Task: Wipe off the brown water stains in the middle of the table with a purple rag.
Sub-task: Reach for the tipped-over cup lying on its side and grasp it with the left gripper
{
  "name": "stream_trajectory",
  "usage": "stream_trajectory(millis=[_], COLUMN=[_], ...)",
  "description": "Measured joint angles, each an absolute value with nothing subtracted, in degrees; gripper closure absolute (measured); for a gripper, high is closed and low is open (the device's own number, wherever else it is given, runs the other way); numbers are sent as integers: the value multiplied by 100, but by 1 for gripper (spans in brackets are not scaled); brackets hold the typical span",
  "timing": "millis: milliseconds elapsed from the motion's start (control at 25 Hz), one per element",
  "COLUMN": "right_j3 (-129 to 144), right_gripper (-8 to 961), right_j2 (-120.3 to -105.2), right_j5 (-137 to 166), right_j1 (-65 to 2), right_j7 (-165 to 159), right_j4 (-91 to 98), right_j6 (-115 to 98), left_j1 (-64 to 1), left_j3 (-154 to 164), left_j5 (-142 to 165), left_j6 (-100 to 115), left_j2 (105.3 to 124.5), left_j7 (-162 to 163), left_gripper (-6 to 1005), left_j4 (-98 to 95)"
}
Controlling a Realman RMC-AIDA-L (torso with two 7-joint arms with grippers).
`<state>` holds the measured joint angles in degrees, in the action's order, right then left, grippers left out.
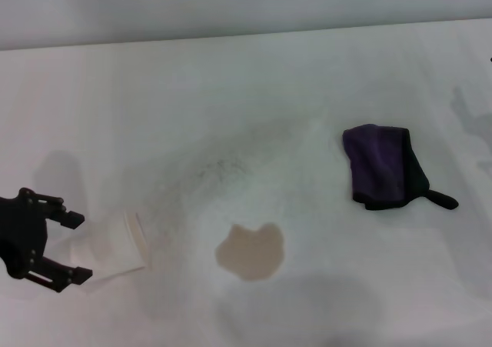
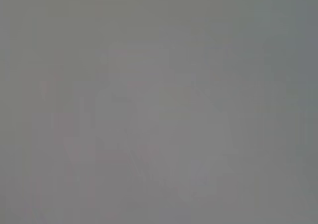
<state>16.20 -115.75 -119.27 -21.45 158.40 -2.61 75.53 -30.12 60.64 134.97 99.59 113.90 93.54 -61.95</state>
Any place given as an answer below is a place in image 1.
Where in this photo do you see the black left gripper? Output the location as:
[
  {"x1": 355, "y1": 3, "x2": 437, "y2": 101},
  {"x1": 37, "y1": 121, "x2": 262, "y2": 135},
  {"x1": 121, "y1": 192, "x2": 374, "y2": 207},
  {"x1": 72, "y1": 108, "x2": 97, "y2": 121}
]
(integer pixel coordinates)
[{"x1": 0, "y1": 187, "x2": 94, "y2": 295}]

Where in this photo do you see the white paper cup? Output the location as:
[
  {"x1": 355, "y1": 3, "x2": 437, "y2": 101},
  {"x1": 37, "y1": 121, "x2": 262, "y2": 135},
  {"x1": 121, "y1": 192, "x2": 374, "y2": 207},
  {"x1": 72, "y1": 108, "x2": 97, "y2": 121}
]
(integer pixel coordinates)
[{"x1": 57, "y1": 208, "x2": 149, "y2": 286}]

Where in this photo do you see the purple rag with black trim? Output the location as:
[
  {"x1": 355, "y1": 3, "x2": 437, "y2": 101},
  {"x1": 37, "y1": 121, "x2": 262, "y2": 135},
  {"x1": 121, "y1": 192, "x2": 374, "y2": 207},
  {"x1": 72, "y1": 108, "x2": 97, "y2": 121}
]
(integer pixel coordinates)
[{"x1": 341, "y1": 123, "x2": 460, "y2": 212}]

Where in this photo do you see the brown water stain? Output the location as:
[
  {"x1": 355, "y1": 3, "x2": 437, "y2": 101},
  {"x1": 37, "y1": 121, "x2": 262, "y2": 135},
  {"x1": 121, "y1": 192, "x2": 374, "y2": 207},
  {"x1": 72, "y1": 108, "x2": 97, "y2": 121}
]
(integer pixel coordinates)
[{"x1": 214, "y1": 223, "x2": 286, "y2": 282}]

